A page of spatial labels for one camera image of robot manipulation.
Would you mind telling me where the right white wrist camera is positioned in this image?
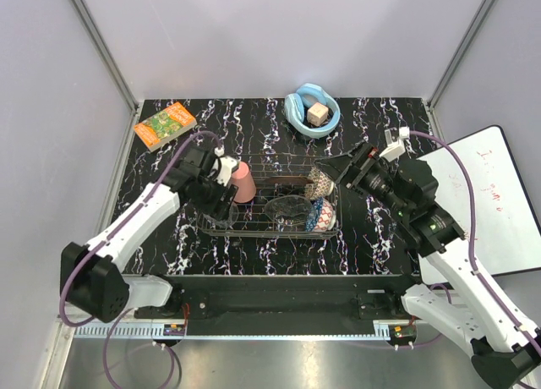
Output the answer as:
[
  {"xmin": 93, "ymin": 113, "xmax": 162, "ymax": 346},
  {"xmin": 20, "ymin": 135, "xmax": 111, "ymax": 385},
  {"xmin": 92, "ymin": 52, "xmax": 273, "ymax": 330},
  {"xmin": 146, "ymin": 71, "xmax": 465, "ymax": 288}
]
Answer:
[{"xmin": 380, "ymin": 127, "xmax": 410, "ymax": 162}]

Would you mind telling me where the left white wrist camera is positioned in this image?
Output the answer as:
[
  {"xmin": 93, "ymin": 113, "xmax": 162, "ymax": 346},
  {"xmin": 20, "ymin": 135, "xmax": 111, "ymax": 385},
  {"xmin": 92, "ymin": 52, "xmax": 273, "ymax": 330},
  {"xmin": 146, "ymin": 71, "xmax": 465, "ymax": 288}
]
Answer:
[{"xmin": 212, "ymin": 147, "xmax": 240, "ymax": 186}]

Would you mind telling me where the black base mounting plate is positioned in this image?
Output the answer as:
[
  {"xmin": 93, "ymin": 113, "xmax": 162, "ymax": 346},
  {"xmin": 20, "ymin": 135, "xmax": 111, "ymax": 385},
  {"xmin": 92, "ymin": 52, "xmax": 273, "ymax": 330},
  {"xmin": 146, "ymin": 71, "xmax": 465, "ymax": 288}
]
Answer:
[{"xmin": 135, "ymin": 275, "xmax": 417, "ymax": 340}]

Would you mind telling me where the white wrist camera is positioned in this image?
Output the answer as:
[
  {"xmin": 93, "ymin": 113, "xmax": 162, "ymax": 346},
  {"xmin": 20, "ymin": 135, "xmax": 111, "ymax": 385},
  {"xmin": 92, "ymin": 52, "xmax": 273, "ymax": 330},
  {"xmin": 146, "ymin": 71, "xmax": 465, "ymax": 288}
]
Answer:
[
  {"xmin": 212, "ymin": 147, "xmax": 240, "ymax": 186},
  {"xmin": 380, "ymin": 127, "xmax": 410, "ymax": 162}
]

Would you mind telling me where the grey wire dish rack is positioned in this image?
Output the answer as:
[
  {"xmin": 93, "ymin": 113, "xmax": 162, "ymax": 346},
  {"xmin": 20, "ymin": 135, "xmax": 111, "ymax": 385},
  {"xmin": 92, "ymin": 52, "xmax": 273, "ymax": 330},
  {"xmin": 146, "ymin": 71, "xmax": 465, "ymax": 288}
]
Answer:
[{"xmin": 197, "ymin": 153, "xmax": 342, "ymax": 239}]

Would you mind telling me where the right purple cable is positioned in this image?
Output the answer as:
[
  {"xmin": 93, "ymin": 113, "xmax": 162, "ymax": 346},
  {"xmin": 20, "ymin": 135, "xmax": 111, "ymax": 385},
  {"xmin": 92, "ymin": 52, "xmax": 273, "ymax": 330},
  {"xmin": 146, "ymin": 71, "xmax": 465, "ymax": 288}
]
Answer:
[{"xmin": 407, "ymin": 130, "xmax": 541, "ymax": 389}]

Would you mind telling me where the beige wooden cube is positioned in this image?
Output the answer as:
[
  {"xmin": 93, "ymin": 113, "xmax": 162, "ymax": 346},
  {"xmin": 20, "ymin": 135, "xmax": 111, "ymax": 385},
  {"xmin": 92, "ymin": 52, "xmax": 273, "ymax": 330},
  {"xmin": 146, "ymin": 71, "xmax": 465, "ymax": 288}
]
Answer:
[{"xmin": 307, "ymin": 102, "xmax": 329, "ymax": 127}]

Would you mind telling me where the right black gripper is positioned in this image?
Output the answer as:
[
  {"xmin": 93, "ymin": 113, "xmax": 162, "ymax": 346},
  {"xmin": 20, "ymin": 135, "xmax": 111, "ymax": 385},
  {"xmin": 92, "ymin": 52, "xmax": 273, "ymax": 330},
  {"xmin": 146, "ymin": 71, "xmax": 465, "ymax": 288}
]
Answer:
[{"xmin": 314, "ymin": 140, "xmax": 410, "ymax": 218}]

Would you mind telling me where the clear glass mug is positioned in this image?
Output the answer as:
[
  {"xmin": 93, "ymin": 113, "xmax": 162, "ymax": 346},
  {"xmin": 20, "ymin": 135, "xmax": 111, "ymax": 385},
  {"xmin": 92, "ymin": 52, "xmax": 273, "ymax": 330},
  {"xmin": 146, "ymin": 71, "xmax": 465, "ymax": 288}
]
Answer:
[{"xmin": 210, "ymin": 202, "xmax": 239, "ymax": 229}]

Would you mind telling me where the white whiteboard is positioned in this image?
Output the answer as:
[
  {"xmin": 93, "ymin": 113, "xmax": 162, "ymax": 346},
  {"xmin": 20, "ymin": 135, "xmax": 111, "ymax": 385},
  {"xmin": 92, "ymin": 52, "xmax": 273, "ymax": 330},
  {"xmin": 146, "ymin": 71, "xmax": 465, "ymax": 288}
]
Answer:
[{"xmin": 420, "ymin": 125, "xmax": 540, "ymax": 276}]

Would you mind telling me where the brown patterned bowl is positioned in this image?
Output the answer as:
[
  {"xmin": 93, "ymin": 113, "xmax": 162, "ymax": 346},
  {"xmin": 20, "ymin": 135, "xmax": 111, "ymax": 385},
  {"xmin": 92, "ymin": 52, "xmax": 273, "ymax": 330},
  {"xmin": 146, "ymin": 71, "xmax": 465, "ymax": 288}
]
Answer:
[{"xmin": 304, "ymin": 166, "xmax": 335, "ymax": 200}]

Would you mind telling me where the orange patterned white bowl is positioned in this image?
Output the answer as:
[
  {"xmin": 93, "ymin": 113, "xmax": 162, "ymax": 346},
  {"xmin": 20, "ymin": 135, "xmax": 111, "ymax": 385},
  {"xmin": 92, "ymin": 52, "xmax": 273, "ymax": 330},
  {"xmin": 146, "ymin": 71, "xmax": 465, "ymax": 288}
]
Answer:
[{"xmin": 314, "ymin": 198, "xmax": 336, "ymax": 232}]

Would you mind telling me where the orange paperback book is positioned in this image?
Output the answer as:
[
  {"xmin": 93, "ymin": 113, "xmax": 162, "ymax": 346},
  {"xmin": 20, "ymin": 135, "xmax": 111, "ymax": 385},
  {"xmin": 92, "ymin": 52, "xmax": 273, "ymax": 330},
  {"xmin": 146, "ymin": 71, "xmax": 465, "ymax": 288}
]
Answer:
[{"xmin": 133, "ymin": 102, "xmax": 197, "ymax": 152}]

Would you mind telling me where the red floral plate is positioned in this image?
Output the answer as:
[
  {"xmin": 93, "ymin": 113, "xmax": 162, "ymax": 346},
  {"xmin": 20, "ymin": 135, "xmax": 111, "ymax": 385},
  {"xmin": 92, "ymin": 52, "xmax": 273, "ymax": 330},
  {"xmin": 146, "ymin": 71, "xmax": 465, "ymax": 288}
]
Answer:
[{"xmin": 263, "ymin": 176, "xmax": 314, "ymax": 186}]

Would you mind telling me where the clear glass plate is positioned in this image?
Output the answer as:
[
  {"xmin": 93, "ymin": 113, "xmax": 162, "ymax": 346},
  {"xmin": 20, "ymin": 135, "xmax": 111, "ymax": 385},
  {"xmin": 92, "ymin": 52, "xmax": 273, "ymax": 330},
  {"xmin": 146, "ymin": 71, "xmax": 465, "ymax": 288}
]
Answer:
[{"xmin": 263, "ymin": 194, "xmax": 312, "ymax": 229}]

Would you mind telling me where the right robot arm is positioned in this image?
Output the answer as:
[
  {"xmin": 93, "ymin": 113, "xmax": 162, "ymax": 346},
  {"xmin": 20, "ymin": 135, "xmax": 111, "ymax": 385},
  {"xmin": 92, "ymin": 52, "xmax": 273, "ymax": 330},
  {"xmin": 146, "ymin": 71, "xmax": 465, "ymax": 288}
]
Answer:
[{"xmin": 315, "ymin": 143, "xmax": 540, "ymax": 388}]

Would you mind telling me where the pink plastic cup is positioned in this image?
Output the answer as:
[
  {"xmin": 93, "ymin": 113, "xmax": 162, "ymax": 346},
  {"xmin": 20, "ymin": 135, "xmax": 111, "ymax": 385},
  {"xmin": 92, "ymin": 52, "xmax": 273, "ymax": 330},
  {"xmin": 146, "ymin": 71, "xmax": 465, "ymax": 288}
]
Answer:
[{"xmin": 231, "ymin": 161, "xmax": 256, "ymax": 204}]

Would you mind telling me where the blue triangle patterned bowl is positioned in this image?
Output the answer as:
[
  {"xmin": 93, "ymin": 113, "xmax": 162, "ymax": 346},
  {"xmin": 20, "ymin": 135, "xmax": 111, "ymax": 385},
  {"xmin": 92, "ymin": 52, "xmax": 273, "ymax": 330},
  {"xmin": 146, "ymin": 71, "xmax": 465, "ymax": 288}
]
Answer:
[{"xmin": 305, "ymin": 197, "xmax": 325, "ymax": 232}]

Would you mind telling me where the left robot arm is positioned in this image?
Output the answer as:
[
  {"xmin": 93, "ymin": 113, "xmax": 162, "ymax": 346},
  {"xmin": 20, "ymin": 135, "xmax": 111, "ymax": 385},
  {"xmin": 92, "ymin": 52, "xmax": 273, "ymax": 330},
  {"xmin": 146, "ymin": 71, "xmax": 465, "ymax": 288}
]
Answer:
[{"xmin": 60, "ymin": 146, "xmax": 240, "ymax": 323}]

